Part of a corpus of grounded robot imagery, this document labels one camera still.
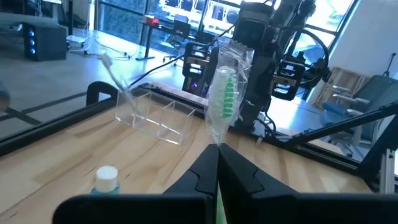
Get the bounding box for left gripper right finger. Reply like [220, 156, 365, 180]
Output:
[219, 142, 398, 224]

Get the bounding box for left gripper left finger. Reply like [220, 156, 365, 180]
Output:
[52, 143, 220, 224]

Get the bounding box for small blue mouthwash bottle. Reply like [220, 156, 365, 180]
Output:
[90, 165, 121, 196]

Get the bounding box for black slotted equipment box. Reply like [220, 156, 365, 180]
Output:
[182, 41, 220, 98]
[271, 60, 306, 101]

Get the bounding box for wooden board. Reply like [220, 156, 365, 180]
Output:
[313, 66, 373, 110]

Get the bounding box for black table clamp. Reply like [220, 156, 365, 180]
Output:
[86, 80, 119, 107]

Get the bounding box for black standing desk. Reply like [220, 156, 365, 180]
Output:
[135, 15, 190, 62]

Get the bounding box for blue grey office chair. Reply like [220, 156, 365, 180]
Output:
[320, 74, 398, 158]

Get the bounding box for black tripod stand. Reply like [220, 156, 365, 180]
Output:
[381, 52, 398, 78]

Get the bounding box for black PC tower blue lights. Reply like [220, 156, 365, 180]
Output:
[22, 22, 68, 62]

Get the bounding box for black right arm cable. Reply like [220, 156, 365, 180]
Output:
[127, 24, 237, 90]

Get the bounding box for silver aluminium post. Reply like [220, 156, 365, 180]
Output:
[379, 147, 398, 194]

